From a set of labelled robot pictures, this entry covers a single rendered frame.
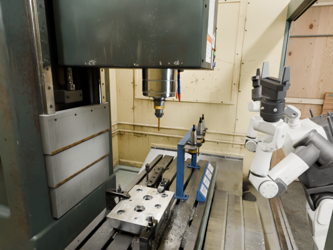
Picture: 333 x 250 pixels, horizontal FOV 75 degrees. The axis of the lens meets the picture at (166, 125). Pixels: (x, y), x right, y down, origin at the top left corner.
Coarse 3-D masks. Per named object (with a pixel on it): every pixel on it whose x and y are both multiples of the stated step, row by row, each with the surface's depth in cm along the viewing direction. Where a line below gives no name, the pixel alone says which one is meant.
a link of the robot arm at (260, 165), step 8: (256, 152) 93; (264, 152) 90; (256, 160) 92; (264, 160) 90; (256, 168) 92; (264, 168) 91; (248, 176) 101; (256, 176) 93; (264, 176) 92; (256, 184) 93
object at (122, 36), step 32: (64, 0) 90; (96, 0) 86; (128, 0) 82; (160, 0) 78; (192, 0) 75; (64, 32) 93; (96, 32) 89; (128, 32) 85; (160, 32) 81; (192, 32) 77; (64, 64) 97; (96, 64) 92; (128, 64) 88; (160, 64) 84; (192, 64) 80
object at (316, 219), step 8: (328, 200) 109; (320, 208) 111; (328, 208) 109; (312, 216) 120; (320, 216) 111; (328, 216) 110; (312, 224) 118; (320, 224) 113; (328, 224) 112; (312, 232) 127; (320, 232) 115; (320, 240) 117; (320, 248) 118
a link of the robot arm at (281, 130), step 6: (282, 126) 84; (276, 132) 86; (282, 132) 85; (276, 138) 86; (282, 138) 87; (258, 144) 92; (264, 144) 92; (270, 144) 87; (276, 144) 86; (282, 144) 89; (264, 150) 89; (270, 150) 88
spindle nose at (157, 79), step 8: (144, 72) 92; (152, 72) 90; (160, 72) 89; (168, 72) 91; (176, 72) 95; (144, 80) 93; (152, 80) 91; (160, 80) 90; (168, 80) 92; (176, 80) 97; (144, 88) 94; (152, 88) 91; (160, 88) 91; (168, 88) 92; (176, 88) 97; (152, 96) 92; (160, 96) 92; (168, 96) 93
